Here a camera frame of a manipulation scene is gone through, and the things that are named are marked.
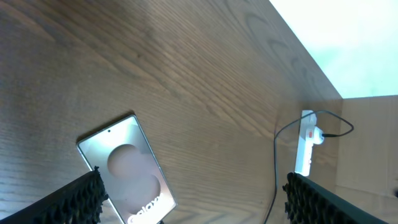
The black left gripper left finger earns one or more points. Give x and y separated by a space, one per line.
80 201

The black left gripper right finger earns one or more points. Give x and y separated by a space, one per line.
309 203

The white charger plug adapter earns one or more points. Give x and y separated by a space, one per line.
314 135

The white power strip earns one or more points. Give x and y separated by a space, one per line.
304 147

